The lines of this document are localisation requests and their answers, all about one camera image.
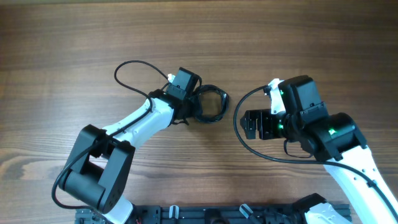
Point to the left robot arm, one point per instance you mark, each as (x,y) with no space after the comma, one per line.
(99,164)

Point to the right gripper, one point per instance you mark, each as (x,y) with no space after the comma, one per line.
(259,124)

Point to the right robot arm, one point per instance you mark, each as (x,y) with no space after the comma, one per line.
(337,143)

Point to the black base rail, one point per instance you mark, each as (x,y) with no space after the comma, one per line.
(279,213)

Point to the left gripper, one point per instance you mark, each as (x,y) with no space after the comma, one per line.
(189,116)

